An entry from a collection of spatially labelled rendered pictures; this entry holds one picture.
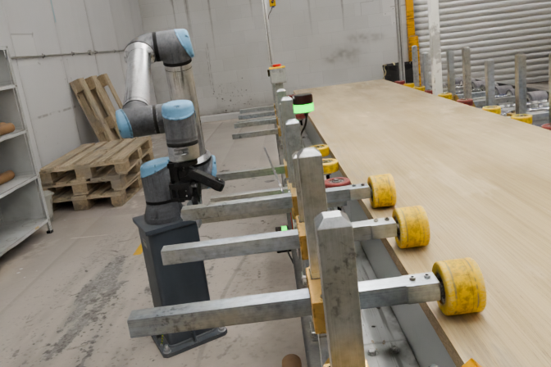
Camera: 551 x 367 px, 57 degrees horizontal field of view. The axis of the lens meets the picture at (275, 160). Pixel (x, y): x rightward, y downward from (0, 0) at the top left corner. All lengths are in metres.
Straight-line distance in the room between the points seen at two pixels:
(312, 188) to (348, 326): 0.26
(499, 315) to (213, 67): 8.91
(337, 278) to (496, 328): 0.35
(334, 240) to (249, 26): 9.00
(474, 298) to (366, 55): 8.84
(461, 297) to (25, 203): 4.21
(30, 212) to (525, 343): 4.28
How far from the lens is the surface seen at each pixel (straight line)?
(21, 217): 4.76
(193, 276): 2.42
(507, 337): 0.79
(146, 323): 0.80
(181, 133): 1.43
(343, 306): 0.53
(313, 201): 0.75
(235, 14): 9.48
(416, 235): 1.01
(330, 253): 0.51
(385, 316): 1.37
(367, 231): 1.01
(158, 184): 2.29
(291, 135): 1.23
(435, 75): 3.21
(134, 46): 2.02
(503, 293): 0.90
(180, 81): 2.10
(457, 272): 0.79
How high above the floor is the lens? 1.33
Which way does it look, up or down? 13 degrees down
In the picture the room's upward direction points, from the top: 7 degrees counter-clockwise
